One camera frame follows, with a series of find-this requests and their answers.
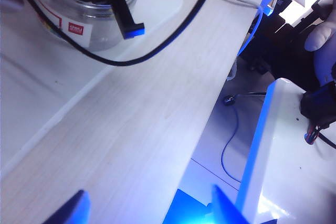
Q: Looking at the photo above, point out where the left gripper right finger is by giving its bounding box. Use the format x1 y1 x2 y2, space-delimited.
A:
211 184 253 224

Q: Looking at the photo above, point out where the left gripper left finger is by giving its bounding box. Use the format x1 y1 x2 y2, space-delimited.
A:
39 189 91 224

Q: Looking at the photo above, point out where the round transparent plastic box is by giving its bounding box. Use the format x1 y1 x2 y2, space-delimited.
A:
22 0 140 53

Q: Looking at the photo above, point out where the white gloved operator hand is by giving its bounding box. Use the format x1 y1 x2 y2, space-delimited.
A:
304 0 336 86

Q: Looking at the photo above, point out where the white mat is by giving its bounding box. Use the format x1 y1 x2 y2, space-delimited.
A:
0 0 184 175

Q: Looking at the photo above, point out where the black chair caster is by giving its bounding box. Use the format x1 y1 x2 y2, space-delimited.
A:
223 91 267 105

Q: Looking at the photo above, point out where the black connector block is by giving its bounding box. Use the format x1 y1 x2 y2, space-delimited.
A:
300 81 336 127

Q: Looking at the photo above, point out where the person in black clothing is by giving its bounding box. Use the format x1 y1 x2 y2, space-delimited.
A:
240 0 336 95

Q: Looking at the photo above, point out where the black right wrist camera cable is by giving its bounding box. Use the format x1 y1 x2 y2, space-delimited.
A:
19 0 220 65

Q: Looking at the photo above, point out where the thin blue floor cable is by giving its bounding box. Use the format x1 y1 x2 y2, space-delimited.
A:
220 105 242 184

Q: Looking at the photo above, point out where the red and black wire bundle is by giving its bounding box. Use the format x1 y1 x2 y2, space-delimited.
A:
303 124 336 149

